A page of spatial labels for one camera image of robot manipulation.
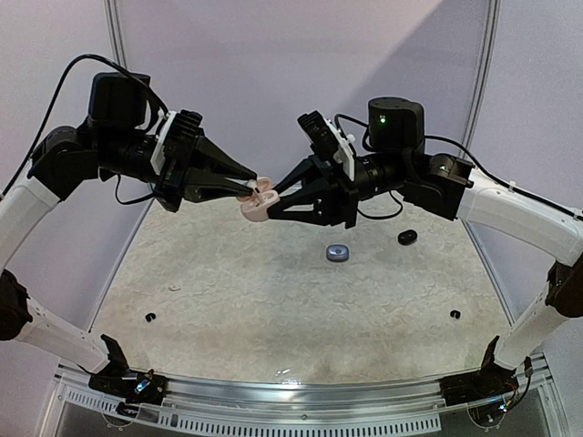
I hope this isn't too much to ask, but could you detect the pink earbud charging case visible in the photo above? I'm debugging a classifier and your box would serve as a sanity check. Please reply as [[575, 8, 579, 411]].
[[237, 177, 280, 222]]

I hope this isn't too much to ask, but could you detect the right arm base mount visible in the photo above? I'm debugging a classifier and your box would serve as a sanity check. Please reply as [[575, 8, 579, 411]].
[[438, 336, 533, 410]]

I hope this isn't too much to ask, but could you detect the black earbud case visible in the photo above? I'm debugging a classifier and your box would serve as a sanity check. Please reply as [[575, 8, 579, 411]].
[[397, 229, 418, 246]]

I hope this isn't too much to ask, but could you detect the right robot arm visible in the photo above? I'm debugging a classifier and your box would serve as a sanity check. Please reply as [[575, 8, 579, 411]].
[[267, 97, 582, 397]]

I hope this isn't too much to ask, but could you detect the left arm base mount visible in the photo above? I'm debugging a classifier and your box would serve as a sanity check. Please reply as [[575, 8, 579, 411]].
[[88, 334, 169, 405]]

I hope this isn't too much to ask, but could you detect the aluminium front rail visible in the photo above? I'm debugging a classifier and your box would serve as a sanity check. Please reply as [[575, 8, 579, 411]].
[[40, 355, 568, 436]]

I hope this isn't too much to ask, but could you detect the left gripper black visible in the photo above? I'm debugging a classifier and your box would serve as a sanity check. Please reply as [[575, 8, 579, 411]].
[[98, 125, 258, 212]]

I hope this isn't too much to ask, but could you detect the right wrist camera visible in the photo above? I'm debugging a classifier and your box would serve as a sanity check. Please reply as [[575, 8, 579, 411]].
[[297, 111, 356, 181]]

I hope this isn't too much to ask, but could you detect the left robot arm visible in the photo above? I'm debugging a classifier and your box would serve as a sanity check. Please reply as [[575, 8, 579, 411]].
[[1, 61, 256, 395]]

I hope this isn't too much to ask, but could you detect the purple earbud charging case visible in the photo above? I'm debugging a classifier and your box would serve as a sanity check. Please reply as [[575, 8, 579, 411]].
[[325, 244, 350, 263]]

